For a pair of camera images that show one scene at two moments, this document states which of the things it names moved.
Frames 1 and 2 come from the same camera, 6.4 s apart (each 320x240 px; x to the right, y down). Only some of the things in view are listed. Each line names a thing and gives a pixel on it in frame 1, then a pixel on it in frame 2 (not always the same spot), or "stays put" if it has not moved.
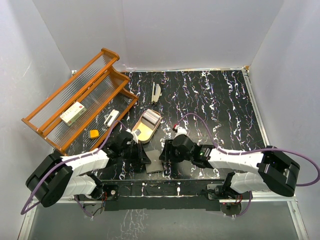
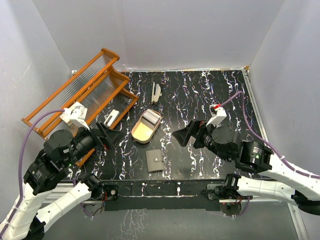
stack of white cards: [151, 116] stays put
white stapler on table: [156, 92] stays put
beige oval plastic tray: [146, 125] stays put
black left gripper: [140, 157] -> [104, 136]
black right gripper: [168, 152] -> [197, 129]
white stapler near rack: [111, 117] stays put
